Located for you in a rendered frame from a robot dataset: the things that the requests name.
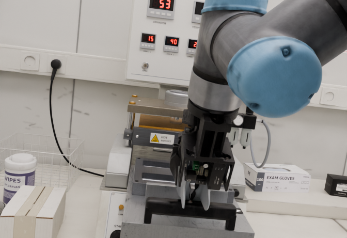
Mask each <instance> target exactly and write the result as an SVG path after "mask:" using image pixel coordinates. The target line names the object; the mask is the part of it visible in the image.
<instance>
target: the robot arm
mask: <svg viewBox="0 0 347 238"><path fill-rule="evenodd" d="M268 1H269V0H205V2H204V7H203V9H202V10H201V21H200V28H199V33H198V39H197V45H196V51H195V57H194V64H193V67H192V71H191V78H190V84H189V87H188V93H187V94H188V104H187V108H188V109H184V110H183V117H182V123H184V124H188V126H190V127H191V128H187V127H185V128H184V131H182V132H180V133H179V134H178V138H179V140H178V144H172V152H171V154H170V159H169V162H170V171H171V173H172V175H173V177H174V180H175V186H176V190H177V193H178V196H179V198H180V199H181V204H182V208H184V206H185V200H194V201H201V203H202V205H203V207H204V210H208V208H209V205H210V191H211V190H220V187H221V185H224V188H225V191H226V192H227V190H228V187H229V183H230V179H231V176H232V172H233V169H234V165H235V160H234V157H233V153H232V150H231V147H230V143H229V139H228V137H226V135H227V133H230V131H231V127H232V121H233V120H235V119H236V118H237V115H238V111H239V108H240V106H241V104H242V101H243V102H244V103H245V105H246V106H248V107H249V108H250V109H251V110H252V111H253V112H255V113H256V114H258V115H260V116H264V117H267V118H283V117H287V116H290V115H292V114H295V113H297V112H299V111H300V110H302V109H303V108H304V107H306V106H307V105H308V104H309V103H310V100H311V98H312V97H313V95H314V94H315V93H317V92H318V91H319V88H320V86H321V82H322V67H323V66H324V65H325V64H327V63H328V62H330V61H331V60H333V59H334V58H336V57H337V56H338V55H340V54H341V53H343V52H344V51H346V50H347V0H284V1H282V2H281V3H280V4H278V5H277V6H276V7H274V8H273V9H272V10H270V11H269V12H267V11H266V9H267V5H268ZM229 166H230V172H229V176H228V179H227V173H228V170H229ZM190 181H194V182H196V183H195V189H194V191H193V192H192V193H191V198H190V191H191V183H190Z"/></svg>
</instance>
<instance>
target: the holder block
mask: <svg viewBox="0 0 347 238"><path fill-rule="evenodd" d="M147 182H149V183H160V184H171V185H175V180H174V177H173V175H172V173H171V171H170V162H169V161H166V160H155V159H149V158H139V157H136V161H135V169H134V178H133V186H132V195H143V196H145V193H146V185H147ZM190 183H191V186H193V187H195V183H196V182H194V181H190ZM220 189H225V188H224V185H221V187H220ZM234 193H235V191H234V190H233V188H232V187H231V185H230V184H229V187H228V198H227V203H233V200H234Z"/></svg>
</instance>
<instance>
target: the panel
mask: <svg viewBox="0 0 347 238"><path fill-rule="evenodd" d="M126 194H127V193H126V192H119V191H110V193H109V201H108V209H107V217H106V224H105V232H104V238H111V237H112V234H113V233H114V232H116V231H120V232H121V224H122V217H123V211H124V204H125V198H126Z"/></svg>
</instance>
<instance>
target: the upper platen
mask: <svg viewBox="0 0 347 238"><path fill-rule="evenodd" d="M138 127H142V128H152V129H162V130H172V131H181V132H182V131H184V128H185V127H187V128H191V127H190V126H188V124H184V123H182V118H178V117H162V116H153V115H143V114H141V115H140V119H139V126H138Z"/></svg>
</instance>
